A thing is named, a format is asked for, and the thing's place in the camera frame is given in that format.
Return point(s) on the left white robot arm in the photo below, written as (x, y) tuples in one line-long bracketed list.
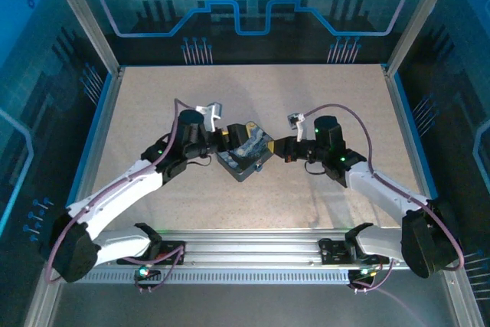
[(115, 193)]

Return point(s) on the aluminium frame post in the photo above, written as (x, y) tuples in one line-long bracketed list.
[(421, 13), (84, 17)]

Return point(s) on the left aluminium frame post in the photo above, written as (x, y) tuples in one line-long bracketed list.
[(84, 17)]

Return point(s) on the right led controller board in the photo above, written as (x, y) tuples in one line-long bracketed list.
[(363, 272)]

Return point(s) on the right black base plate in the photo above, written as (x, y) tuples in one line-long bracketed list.
[(333, 252)]

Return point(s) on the aluminium mounting rail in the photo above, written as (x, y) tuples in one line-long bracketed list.
[(252, 254)]

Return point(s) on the starry night painted box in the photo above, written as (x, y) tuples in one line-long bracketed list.
[(247, 156)]

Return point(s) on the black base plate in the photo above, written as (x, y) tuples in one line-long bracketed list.
[(170, 252), (333, 252)]

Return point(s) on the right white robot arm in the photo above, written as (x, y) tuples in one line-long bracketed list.
[(383, 189)]

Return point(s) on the left led controller board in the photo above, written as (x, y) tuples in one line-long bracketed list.
[(144, 272)]

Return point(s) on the right aluminium frame post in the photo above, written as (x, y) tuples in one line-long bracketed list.
[(421, 13)]

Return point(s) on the led controller board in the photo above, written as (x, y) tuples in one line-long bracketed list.
[(363, 272), (144, 272)]

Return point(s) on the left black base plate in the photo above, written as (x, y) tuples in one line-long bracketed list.
[(170, 252)]

